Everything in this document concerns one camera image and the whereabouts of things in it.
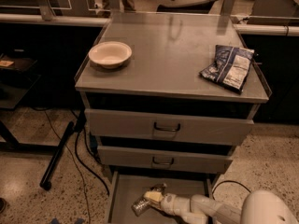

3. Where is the middle grey drawer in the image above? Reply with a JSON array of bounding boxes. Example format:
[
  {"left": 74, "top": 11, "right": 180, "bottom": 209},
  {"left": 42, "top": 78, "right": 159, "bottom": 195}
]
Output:
[{"left": 98, "top": 146, "right": 232, "bottom": 174}]

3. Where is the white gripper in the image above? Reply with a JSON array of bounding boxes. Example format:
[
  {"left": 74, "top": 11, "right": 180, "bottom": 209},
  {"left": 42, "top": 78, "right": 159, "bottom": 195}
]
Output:
[{"left": 144, "top": 191, "right": 190, "bottom": 217}]

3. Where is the grey drawer cabinet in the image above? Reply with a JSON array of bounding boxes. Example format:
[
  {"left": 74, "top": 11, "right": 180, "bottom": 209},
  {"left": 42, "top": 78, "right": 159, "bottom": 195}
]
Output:
[{"left": 74, "top": 10, "right": 272, "bottom": 224}]

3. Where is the black cable loop on floor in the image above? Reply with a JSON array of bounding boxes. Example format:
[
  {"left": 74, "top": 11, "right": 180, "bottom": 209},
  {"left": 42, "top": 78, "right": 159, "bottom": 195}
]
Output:
[{"left": 211, "top": 179, "right": 252, "bottom": 195}]

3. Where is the dark side table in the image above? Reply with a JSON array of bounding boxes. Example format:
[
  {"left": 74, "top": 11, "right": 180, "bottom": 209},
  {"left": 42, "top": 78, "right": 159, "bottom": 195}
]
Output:
[{"left": 0, "top": 49, "right": 40, "bottom": 110}]

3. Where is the top grey drawer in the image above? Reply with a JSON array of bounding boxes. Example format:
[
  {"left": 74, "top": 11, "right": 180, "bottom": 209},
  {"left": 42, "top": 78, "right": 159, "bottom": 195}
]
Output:
[{"left": 85, "top": 108, "right": 253, "bottom": 146}]

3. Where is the clear plastic water bottle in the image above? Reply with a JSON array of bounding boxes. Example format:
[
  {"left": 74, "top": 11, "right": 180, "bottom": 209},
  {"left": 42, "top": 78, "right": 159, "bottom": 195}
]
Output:
[{"left": 131, "top": 183, "right": 167, "bottom": 217}]

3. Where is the metal railing bar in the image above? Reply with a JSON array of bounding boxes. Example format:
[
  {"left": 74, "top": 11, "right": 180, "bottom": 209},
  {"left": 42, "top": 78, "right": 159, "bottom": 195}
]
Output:
[{"left": 0, "top": 13, "right": 109, "bottom": 27}]

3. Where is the bottom open grey drawer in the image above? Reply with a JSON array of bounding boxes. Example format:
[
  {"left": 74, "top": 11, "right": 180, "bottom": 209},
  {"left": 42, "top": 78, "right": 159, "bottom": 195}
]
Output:
[{"left": 104, "top": 169, "right": 211, "bottom": 224}]

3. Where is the black stand leg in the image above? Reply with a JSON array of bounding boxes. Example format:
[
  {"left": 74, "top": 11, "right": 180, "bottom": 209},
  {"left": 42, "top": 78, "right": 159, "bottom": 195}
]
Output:
[{"left": 39, "top": 121, "right": 74, "bottom": 190}]

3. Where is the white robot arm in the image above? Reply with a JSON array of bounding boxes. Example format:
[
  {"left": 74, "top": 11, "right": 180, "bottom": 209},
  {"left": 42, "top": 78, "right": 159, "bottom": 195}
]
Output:
[{"left": 144, "top": 190, "right": 299, "bottom": 224}]

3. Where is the white bowl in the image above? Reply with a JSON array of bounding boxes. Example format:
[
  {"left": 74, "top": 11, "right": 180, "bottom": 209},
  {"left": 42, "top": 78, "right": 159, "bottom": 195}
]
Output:
[{"left": 88, "top": 41, "right": 132, "bottom": 69}]

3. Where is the blue white chip bag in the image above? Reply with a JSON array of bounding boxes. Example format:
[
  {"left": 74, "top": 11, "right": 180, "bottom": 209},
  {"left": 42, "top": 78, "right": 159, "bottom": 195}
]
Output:
[{"left": 199, "top": 45, "right": 254, "bottom": 94}]

